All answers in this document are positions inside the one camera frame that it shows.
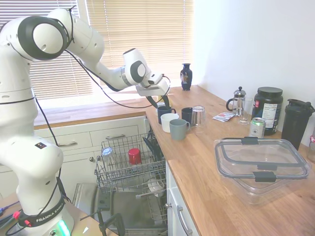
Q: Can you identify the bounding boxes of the grey blue mug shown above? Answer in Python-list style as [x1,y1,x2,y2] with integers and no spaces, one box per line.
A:
[169,118,191,142]

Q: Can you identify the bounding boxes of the black mug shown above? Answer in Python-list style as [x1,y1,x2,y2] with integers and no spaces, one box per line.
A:
[181,107,194,127]

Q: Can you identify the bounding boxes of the white ceramic cup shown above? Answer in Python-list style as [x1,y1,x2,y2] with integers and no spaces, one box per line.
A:
[147,178,165,199]

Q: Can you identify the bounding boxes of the black shaker bottle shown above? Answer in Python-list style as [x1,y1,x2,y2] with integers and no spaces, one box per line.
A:
[281,98,315,151]

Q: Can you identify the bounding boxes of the stainless dishwasher door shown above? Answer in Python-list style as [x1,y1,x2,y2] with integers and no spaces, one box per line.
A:
[71,183,168,236]

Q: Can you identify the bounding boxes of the black camera clamp stand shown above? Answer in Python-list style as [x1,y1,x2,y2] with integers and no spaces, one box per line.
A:
[80,208,126,236]

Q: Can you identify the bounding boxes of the grey wire plate rack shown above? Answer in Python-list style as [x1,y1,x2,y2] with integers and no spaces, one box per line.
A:
[136,177,168,228]

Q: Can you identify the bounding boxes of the clear plastic food container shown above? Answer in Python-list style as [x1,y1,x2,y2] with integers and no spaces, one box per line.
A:
[213,136,313,206]

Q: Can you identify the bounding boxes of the clear jar pink lid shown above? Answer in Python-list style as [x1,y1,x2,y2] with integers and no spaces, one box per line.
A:
[306,134,315,163]

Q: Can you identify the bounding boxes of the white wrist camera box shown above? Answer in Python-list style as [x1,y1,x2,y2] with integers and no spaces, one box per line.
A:
[147,73,165,86]

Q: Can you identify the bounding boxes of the red white paper packets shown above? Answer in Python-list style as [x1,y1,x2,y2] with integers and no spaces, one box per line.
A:
[212,112,237,123]

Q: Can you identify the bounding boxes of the white IKEA mug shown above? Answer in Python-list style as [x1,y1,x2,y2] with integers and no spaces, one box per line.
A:
[160,113,181,134]

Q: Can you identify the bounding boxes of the clear ribbed drinking glass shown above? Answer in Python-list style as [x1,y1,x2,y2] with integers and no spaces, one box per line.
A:
[101,147,115,168]

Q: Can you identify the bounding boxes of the red enamel mug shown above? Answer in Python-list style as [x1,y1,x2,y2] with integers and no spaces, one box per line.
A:
[127,147,142,166]

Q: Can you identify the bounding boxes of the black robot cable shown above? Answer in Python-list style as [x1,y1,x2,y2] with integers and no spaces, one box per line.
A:
[4,4,170,222]

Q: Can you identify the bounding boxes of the dark blue painted vase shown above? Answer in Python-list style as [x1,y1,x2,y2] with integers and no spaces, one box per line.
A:
[180,63,193,91]

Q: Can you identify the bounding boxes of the thin purple cable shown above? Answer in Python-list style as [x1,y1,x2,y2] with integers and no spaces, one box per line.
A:
[0,201,20,215]

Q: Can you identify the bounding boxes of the grey wire dishwasher rack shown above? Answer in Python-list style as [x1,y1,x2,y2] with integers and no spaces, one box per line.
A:
[94,132,167,194]

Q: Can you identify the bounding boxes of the clear glass tumbler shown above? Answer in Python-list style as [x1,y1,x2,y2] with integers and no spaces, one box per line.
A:
[191,105,207,134]

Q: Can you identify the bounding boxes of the green white soda can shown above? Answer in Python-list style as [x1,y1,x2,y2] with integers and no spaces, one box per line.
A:
[248,117,267,139]

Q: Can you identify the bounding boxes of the metal drawer handle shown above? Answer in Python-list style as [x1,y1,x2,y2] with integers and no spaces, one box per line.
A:
[105,133,126,141]
[58,139,78,147]
[176,205,194,236]

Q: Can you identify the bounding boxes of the navy blue mug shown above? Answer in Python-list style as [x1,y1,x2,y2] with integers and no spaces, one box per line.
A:
[157,106,177,125]

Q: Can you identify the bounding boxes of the glass French press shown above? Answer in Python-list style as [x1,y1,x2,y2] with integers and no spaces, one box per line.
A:
[225,86,248,117]

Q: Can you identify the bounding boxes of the beige window blind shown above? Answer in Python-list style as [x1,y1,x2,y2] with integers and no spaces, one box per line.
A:
[85,0,194,86]
[0,0,94,100]

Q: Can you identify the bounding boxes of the black protein powder tub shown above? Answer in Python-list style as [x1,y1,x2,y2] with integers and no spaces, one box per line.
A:
[251,87,284,136]

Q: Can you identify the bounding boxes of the white kitchen cabinet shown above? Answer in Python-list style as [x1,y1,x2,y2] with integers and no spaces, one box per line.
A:
[0,115,149,199]
[165,159,200,236]

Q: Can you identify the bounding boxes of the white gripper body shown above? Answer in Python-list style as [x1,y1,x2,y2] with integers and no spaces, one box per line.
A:
[136,78,171,97]

